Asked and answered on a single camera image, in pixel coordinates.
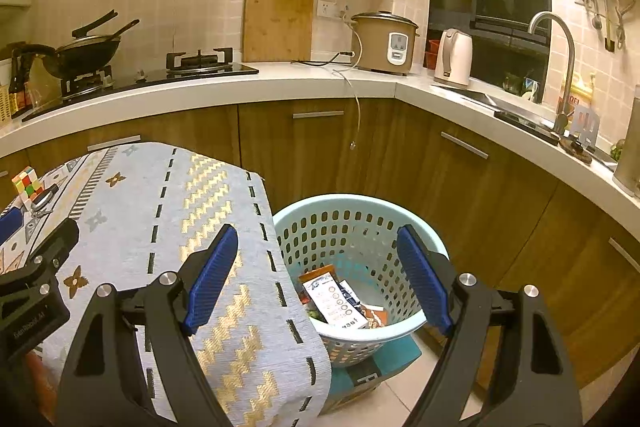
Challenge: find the colourful puzzle cube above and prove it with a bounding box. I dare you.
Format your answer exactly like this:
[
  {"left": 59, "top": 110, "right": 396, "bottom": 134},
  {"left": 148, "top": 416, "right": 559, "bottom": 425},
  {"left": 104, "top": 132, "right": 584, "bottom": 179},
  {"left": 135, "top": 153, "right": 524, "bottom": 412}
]
[{"left": 11, "top": 166, "right": 46, "bottom": 204}]

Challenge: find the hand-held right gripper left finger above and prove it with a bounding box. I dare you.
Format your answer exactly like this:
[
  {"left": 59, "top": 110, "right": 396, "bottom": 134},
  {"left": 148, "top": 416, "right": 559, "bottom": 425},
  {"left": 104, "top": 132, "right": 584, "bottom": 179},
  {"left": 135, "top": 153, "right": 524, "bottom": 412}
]
[{"left": 55, "top": 224, "right": 238, "bottom": 427}]

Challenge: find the white power cable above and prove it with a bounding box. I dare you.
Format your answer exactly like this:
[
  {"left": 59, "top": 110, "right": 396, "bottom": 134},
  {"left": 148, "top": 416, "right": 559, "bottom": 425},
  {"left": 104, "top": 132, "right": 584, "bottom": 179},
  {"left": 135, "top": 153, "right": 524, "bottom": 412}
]
[{"left": 332, "top": 67, "right": 362, "bottom": 151}]

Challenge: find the kitchen sink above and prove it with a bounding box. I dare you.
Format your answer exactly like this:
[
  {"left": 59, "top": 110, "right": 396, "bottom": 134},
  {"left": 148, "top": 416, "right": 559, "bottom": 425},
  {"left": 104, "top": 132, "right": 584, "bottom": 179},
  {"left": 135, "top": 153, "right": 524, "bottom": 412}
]
[{"left": 447, "top": 87, "right": 561, "bottom": 146}]

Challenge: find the metal cabinet handle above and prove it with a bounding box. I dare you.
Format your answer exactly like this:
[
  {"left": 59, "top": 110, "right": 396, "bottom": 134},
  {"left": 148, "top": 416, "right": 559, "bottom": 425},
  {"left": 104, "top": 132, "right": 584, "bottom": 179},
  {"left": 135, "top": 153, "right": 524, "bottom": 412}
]
[
  {"left": 292, "top": 109, "right": 346, "bottom": 120},
  {"left": 609, "top": 237, "right": 640, "bottom": 274},
  {"left": 441, "top": 132, "right": 490, "bottom": 160},
  {"left": 87, "top": 134, "right": 143, "bottom": 152}
]

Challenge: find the light blue plastic basket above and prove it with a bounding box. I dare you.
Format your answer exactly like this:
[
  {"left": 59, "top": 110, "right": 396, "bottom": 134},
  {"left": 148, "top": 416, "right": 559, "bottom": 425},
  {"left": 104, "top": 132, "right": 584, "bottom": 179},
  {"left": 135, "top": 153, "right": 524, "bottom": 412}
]
[{"left": 272, "top": 193, "right": 450, "bottom": 368}]

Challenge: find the grey patterned tablecloth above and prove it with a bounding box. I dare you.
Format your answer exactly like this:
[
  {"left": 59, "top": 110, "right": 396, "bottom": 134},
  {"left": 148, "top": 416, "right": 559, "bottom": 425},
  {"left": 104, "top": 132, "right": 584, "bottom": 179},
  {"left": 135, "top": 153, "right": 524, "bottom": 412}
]
[{"left": 0, "top": 142, "right": 333, "bottom": 427}]

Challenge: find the wooden kitchen cabinet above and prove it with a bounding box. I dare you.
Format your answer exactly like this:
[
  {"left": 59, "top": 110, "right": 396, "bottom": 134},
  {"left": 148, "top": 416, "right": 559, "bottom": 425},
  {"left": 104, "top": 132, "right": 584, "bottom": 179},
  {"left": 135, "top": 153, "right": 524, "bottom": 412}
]
[{"left": 0, "top": 97, "right": 640, "bottom": 393}]

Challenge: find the dark sauce bottle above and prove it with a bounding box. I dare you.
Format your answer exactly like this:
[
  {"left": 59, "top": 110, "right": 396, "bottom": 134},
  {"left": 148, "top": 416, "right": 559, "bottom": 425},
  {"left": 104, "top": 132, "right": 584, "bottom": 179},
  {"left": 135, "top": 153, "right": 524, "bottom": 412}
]
[{"left": 9, "top": 49, "right": 29, "bottom": 118}]

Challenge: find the metal sponge holder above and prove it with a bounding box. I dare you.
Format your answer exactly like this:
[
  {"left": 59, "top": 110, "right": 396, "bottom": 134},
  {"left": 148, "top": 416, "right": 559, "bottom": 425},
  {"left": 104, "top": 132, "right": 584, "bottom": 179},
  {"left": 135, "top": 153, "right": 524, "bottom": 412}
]
[{"left": 570, "top": 104, "right": 601, "bottom": 144}]

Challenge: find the chrome kitchen faucet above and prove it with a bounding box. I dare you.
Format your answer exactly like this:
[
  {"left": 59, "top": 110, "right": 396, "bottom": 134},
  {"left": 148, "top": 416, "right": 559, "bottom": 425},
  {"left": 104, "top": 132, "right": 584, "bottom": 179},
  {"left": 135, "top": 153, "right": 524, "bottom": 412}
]
[{"left": 528, "top": 11, "right": 577, "bottom": 135}]

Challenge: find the teal box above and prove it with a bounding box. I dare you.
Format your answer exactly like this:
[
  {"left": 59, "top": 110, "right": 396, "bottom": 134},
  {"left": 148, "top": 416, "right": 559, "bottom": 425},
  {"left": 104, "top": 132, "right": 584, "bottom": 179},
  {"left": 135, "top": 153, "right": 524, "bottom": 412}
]
[{"left": 320, "top": 334, "right": 427, "bottom": 414}]

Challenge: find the metal clip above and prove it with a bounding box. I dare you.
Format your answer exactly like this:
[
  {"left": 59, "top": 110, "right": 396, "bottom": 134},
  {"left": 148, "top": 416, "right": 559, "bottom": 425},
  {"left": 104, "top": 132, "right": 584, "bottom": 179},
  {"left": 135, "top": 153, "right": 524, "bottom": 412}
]
[{"left": 22, "top": 187, "right": 59, "bottom": 219}]

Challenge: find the round brown scrubber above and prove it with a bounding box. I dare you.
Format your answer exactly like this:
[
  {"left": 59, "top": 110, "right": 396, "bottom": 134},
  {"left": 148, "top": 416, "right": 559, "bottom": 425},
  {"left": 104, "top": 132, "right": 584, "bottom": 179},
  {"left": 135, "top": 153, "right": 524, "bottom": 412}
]
[{"left": 559, "top": 137, "right": 594, "bottom": 166}]

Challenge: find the wooden cutting board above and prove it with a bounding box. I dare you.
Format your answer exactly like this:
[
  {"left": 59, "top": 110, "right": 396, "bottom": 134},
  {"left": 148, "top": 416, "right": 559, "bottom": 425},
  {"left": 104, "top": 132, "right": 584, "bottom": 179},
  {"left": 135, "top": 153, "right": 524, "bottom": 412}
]
[{"left": 242, "top": 0, "right": 316, "bottom": 64}]

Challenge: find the beige rice cooker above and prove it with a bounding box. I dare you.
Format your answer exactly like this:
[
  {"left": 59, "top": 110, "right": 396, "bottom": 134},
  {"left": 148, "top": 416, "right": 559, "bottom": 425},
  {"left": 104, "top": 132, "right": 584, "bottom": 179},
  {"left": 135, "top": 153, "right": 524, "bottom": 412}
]
[{"left": 350, "top": 11, "right": 420, "bottom": 76}]

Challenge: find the black wok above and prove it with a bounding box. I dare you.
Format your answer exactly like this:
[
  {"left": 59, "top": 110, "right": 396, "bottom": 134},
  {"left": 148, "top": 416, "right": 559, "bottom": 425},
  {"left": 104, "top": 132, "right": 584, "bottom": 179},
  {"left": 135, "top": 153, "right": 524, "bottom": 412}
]
[{"left": 12, "top": 9, "right": 141, "bottom": 78}]

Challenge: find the dark blue snack packet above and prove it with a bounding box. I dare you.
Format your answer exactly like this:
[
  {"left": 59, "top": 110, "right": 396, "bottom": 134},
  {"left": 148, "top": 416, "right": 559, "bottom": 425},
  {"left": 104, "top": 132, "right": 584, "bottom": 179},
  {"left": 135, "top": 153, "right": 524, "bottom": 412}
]
[{"left": 337, "top": 279, "right": 362, "bottom": 308}]

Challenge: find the black gas stove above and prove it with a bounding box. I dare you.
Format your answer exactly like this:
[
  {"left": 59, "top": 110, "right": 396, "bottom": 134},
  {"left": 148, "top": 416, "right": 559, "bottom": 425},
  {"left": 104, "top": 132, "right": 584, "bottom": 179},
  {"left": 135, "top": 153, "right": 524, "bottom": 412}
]
[{"left": 22, "top": 47, "right": 260, "bottom": 122}]

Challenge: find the brown snack packet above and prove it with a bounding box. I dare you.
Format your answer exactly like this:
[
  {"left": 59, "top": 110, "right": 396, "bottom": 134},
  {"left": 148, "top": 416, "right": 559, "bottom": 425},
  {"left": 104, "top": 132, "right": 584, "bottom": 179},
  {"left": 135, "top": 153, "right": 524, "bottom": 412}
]
[{"left": 360, "top": 304, "right": 389, "bottom": 331}]

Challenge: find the white electric kettle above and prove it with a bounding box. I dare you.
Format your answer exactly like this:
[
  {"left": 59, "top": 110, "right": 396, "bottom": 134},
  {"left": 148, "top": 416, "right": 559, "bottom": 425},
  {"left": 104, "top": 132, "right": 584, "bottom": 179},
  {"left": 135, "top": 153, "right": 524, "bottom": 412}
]
[{"left": 432, "top": 28, "right": 473, "bottom": 89}]

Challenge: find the yellow dish soap bottle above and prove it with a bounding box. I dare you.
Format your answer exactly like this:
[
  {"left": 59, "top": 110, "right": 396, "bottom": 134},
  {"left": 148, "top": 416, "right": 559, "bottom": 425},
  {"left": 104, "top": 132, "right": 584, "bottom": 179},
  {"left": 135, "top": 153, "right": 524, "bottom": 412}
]
[{"left": 560, "top": 74, "right": 596, "bottom": 118}]

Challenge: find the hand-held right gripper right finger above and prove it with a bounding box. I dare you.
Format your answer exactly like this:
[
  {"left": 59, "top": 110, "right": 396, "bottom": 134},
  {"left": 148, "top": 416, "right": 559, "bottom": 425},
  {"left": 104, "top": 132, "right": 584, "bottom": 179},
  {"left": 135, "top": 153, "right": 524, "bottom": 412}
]
[{"left": 396, "top": 226, "right": 583, "bottom": 427}]

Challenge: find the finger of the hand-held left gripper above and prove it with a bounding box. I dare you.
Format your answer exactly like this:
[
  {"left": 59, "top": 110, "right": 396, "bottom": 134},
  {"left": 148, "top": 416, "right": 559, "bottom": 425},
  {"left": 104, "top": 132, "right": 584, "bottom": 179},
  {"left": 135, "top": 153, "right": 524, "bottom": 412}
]
[{"left": 27, "top": 218, "right": 80, "bottom": 267}]

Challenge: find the steel canister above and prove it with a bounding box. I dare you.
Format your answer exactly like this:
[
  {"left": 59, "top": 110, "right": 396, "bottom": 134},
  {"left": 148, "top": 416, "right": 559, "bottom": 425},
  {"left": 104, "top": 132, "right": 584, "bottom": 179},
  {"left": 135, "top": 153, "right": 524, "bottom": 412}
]
[{"left": 612, "top": 84, "right": 640, "bottom": 198}]

